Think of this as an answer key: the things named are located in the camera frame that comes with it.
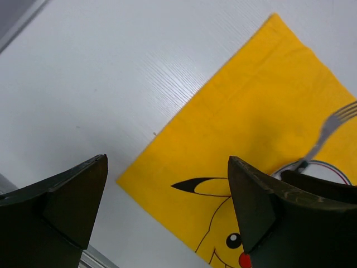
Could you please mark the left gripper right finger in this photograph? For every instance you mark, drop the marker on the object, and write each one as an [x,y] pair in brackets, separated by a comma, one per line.
[284,226]

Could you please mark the round patterned plate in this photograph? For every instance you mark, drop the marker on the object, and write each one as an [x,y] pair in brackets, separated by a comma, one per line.
[325,171]

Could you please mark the fork with teal handle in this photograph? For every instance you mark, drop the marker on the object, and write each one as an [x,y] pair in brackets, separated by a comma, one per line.
[332,123]

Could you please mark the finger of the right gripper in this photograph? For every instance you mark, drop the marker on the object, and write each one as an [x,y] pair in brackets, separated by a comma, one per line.
[326,189]

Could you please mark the yellow Pikachu cloth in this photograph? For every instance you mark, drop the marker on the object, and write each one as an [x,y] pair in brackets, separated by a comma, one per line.
[266,106]

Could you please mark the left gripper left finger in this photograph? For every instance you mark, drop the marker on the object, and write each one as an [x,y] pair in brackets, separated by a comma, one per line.
[49,223]

